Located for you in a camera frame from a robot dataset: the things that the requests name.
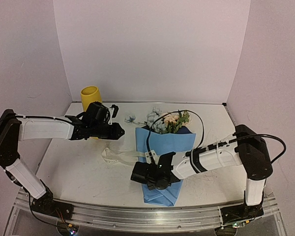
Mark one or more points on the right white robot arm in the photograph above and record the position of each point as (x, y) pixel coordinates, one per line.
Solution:
(246, 149)

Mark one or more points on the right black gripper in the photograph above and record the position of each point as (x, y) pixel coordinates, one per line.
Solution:
(136, 175)

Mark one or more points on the artificial flower bunch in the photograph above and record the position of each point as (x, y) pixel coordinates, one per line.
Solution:
(167, 122)

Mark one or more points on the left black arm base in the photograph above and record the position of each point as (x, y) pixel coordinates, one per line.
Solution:
(48, 206)

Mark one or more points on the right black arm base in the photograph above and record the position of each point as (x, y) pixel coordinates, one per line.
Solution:
(241, 211)

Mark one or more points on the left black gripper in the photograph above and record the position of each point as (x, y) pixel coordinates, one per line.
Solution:
(118, 132)

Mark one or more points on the aluminium front rail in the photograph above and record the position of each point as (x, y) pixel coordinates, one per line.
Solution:
(166, 219)

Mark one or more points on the loose blue artificial flower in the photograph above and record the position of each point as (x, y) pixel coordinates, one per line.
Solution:
(130, 118)

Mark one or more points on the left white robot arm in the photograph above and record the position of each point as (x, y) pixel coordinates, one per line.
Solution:
(16, 128)

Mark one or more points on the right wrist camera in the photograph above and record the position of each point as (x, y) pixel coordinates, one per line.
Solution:
(150, 156)

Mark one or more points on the yellow plastic vase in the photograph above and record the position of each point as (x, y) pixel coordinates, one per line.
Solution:
(91, 102)

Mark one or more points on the cream printed ribbon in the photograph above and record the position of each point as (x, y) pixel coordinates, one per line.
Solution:
(128, 158)

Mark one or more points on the blue wrapping paper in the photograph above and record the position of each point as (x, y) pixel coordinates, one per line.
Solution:
(182, 141)

